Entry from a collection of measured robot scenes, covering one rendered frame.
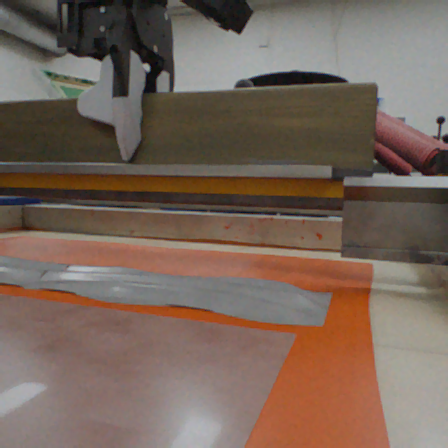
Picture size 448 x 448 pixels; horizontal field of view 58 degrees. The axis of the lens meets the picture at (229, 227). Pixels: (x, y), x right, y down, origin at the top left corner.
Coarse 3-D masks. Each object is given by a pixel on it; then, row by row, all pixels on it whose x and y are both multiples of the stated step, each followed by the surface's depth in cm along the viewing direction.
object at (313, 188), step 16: (0, 176) 44; (16, 176) 43; (32, 176) 42; (48, 176) 42; (64, 176) 41; (80, 176) 40; (96, 176) 40; (112, 176) 39; (192, 192) 37; (208, 192) 36; (224, 192) 36; (240, 192) 35; (256, 192) 35; (272, 192) 35; (288, 192) 34; (304, 192) 34; (320, 192) 33; (336, 192) 33
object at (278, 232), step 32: (0, 224) 53; (32, 224) 56; (64, 224) 55; (96, 224) 53; (128, 224) 52; (160, 224) 50; (192, 224) 49; (224, 224) 48; (256, 224) 47; (288, 224) 45; (320, 224) 44
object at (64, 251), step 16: (0, 240) 46; (16, 240) 46; (32, 240) 47; (48, 240) 47; (64, 240) 48; (16, 256) 36; (32, 256) 36; (48, 256) 37; (64, 256) 37; (80, 256) 37; (96, 256) 37; (112, 256) 38; (128, 256) 38; (0, 288) 25; (16, 288) 25
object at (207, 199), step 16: (0, 192) 44; (16, 192) 43; (32, 192) 42; (48, 192) 42; (64, 192) 41; (80, 192) 41; (96, 192) 40; (112, 192) 39; (128, 192) 39; (144, 192) 38; (160, 192) 38; (176, 192) 37; (288, 208) 35; (304, 208) 34; (320, 208) 34; (336, 208) 33
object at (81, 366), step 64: (192, 256) 39; (256, 256) 40; (0, 320) 19; (64, 320) 19; (128, 320) 20; (192, 320) 20; (0, 384) 13; (64, 384) 13; (128, 384) 13; (192, 384) 13; (256, 384) 14; (320, 384) 14
